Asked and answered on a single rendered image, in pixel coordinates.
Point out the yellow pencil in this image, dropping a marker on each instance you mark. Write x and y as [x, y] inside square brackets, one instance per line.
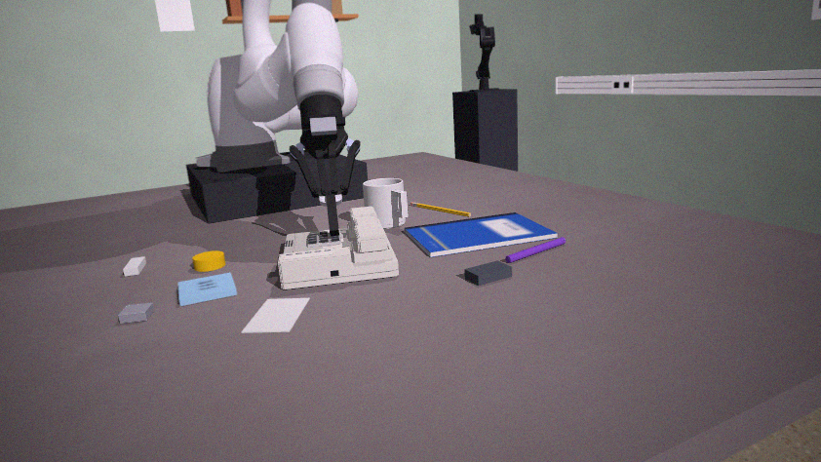
[440, 209]

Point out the yellow short cylinder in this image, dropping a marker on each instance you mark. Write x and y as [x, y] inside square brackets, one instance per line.
[208, 261]

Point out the white rectangular sheet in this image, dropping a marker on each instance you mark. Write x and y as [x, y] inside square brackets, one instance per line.
[276, 315]

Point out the purple cylinder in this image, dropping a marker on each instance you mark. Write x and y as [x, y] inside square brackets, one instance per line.
[534, 250]

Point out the white mug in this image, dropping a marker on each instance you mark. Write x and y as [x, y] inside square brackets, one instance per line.
[385, 201]

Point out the light blue sticky note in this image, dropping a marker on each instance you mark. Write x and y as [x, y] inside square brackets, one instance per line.
[204, 289]

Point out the blue notebook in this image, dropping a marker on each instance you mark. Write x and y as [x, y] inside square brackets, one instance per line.
[477, 234]

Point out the white telephone handset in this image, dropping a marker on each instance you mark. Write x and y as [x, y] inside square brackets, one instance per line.
[369, 234]

